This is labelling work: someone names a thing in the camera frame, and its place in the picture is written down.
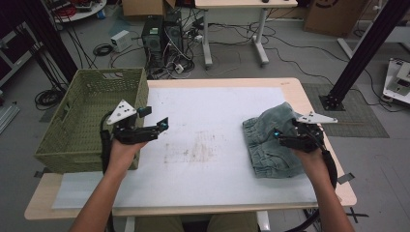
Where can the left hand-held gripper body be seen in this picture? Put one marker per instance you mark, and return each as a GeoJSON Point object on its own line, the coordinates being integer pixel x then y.
{"type": "Point", "coordinates": [121, 112]}

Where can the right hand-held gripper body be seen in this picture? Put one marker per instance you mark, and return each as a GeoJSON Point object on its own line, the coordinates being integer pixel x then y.
{"type": "Point", "coordinates": [306, 138]}

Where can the light blue denim skirt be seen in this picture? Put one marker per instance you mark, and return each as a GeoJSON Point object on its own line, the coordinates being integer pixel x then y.
{"type": "Point", "coordinates": [267, 154]}

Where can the green woven basket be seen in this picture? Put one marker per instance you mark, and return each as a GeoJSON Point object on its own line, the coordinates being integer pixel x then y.
{"type": "Point", "coordinates": [80, 129]}

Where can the person's right hand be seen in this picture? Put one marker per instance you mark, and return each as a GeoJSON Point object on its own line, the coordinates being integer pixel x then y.
{"type": "Point", "coordinates": [312, 164]}

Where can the light wooden table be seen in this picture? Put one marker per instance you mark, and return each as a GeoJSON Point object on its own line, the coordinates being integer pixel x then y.
{"type": "Point", "coordinates": [295, 92]}

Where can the grey floor mat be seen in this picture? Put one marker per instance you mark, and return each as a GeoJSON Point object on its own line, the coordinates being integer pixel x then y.
{"type": "Point", "coordinates": [354, 125]}

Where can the white power adapter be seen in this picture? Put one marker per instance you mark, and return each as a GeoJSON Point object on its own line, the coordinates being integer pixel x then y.
{"type": "Point", "coordinates": [179, 68]}

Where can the black computer tower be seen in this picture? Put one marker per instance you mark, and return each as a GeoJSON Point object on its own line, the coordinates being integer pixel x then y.
{"type": "Point", "coordinates": [153, 42]}
{"type": "Point", "coordinates": [174, 34]}

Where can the white power supply box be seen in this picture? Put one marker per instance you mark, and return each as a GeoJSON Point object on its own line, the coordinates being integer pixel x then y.
{"type": "Point", "coordinates": [121, 41]}

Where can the white foam mat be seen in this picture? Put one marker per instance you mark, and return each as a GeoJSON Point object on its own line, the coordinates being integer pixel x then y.
{"type": "Point", "coordinates": [209, 180]}

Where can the black tape cross mark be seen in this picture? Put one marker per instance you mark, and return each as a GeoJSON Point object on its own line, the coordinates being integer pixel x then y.
{"type": "Point", "coordinates": [354, 215]}

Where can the black metal stand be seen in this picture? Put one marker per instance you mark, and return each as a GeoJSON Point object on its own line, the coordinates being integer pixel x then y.
{"type": "Point", "coordinates": [367, 48]}
{"type": "Point", "coordinates": [54, 42]}

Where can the person's khaki trousers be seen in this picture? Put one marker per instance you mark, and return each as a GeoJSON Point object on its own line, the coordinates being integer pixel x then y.
{"type": "Point", "coordinates": [154, 224]}

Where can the cardboard box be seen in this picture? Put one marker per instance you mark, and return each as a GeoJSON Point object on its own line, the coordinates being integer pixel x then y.
{"type": "Point", "coordinates": [335, 17]}
{"type": "Point", "coordinates": [145, 6]}

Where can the white round table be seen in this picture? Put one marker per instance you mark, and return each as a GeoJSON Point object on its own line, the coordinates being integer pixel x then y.
{"type": "Point", "coordinates": [87, 13]}

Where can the white machine base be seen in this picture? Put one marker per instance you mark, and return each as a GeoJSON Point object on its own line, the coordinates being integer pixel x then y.
{"type": "Point", "coordinates": [398, 83]}

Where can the grey metal rails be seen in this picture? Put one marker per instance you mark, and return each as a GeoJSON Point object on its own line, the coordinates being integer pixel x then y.
{"type": "Point", "coordinates": [6, 117]}

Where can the grey metal rack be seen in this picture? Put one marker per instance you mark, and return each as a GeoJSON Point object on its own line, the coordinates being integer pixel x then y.
{"type": "Point", "coordinates": [16, 66]}

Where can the white-legged wooden desk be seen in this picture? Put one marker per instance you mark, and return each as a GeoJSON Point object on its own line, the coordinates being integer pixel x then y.
{"type": "Point", "coordinates": [245, 3]}

